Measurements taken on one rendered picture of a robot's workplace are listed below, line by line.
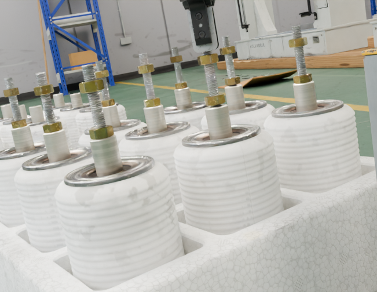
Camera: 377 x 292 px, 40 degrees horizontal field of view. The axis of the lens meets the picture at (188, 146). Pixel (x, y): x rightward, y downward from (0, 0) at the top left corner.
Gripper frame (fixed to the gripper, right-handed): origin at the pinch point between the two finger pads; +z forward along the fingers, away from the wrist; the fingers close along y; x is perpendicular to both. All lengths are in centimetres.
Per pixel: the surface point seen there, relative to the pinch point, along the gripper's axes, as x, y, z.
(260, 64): 11, 413, 32
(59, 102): 44, 62, 9
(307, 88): -8.7, 7.1, 7.7
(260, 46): 10, 427, 17
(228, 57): -0.3, 16.1, 3.5
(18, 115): 24.6, 8.4, 5.6
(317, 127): -9.0, 3.4, 11.2
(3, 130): 47, 42, 11
